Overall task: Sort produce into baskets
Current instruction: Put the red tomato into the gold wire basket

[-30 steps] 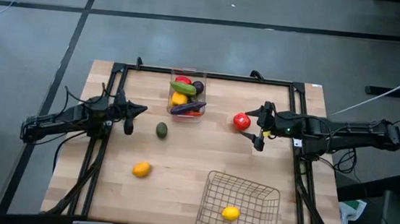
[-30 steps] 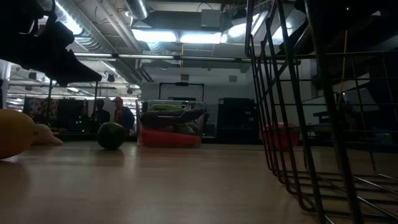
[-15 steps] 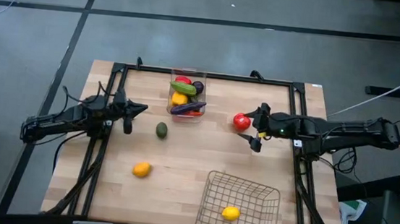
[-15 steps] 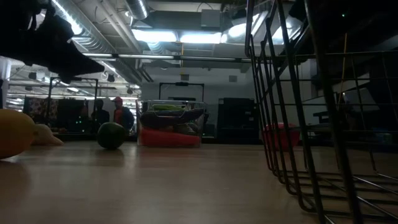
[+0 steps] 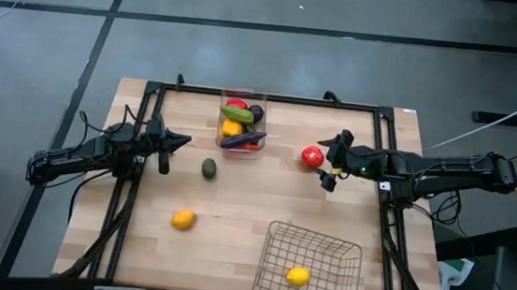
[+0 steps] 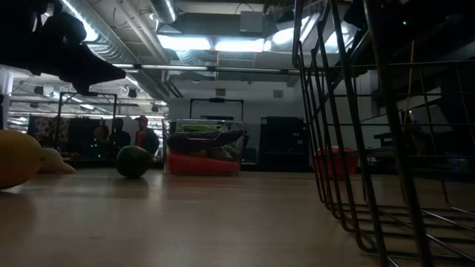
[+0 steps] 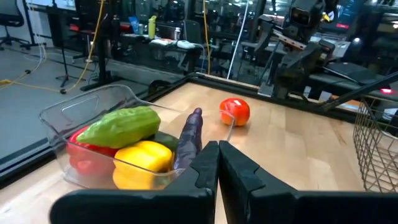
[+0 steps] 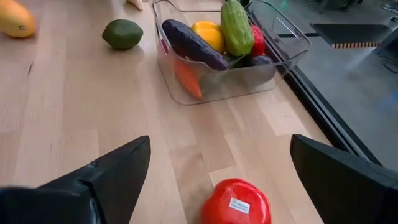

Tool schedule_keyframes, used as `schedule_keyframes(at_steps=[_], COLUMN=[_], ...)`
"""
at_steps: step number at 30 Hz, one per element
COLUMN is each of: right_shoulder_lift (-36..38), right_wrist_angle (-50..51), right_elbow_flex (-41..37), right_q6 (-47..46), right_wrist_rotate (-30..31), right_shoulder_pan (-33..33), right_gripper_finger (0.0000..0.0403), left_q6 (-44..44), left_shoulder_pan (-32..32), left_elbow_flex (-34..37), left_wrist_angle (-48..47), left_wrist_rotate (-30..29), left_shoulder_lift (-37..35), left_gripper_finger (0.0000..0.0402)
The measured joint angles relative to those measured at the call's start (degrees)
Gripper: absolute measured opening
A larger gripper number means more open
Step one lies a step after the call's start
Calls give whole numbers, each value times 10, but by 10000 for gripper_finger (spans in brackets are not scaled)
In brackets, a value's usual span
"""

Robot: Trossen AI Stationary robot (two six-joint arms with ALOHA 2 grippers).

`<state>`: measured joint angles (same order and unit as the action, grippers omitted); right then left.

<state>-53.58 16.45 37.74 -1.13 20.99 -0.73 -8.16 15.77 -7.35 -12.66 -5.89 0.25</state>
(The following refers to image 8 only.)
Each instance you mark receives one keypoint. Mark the round dark purple vegetable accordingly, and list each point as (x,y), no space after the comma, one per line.
(261,60)

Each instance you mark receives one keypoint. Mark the red bell pepper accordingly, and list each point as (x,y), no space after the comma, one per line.
(258,40)

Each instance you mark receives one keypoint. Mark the dark green avocado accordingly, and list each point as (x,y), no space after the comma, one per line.
(122,34)

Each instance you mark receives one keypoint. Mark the purple eggplant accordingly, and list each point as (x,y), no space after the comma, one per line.
(192,45)

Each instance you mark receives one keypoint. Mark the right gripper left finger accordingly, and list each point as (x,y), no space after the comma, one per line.
(93,199)

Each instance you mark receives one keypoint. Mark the orange yellow mango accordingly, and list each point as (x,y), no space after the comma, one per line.
(14,18)

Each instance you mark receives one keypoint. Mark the black mat striped edge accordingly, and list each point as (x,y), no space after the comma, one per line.
(348,34)

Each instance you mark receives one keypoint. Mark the orange carrot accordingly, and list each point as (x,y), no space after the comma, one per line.
(188,79)

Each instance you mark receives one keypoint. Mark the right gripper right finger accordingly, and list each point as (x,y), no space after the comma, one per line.
(351,193)

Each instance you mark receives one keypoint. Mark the clear plastic bin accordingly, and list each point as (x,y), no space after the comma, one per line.
(242,84)

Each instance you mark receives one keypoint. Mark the yellow bell pepper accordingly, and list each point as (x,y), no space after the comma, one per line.
(210,34)

